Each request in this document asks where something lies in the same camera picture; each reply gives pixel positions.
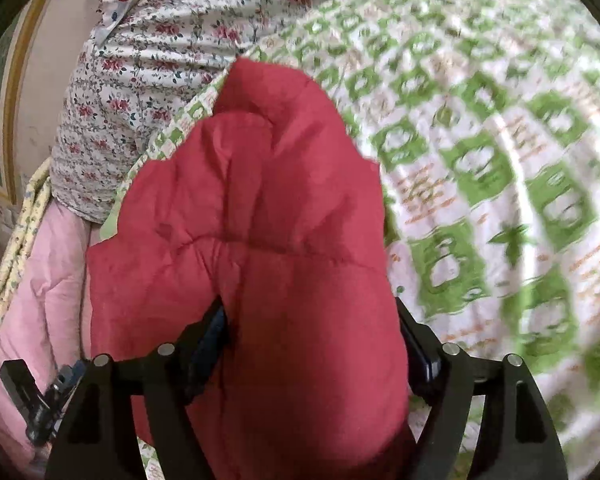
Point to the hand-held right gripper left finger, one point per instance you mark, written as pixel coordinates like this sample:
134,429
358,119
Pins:
207,345

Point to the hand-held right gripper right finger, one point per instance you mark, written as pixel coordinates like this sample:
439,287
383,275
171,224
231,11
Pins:
420,355

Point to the red quilted jacket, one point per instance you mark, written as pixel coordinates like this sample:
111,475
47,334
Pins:
280,260

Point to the pink quilt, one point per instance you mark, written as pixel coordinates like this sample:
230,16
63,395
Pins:
35,290

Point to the yellow patterned blanket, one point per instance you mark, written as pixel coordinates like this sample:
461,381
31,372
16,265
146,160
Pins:
17,250

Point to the green printed bedsheet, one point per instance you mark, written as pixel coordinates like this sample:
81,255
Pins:
480,170

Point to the floral patterned quilt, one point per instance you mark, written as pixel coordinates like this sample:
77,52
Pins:
170,55

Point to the framed wall picture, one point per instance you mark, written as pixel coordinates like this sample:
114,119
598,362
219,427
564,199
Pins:
2,110

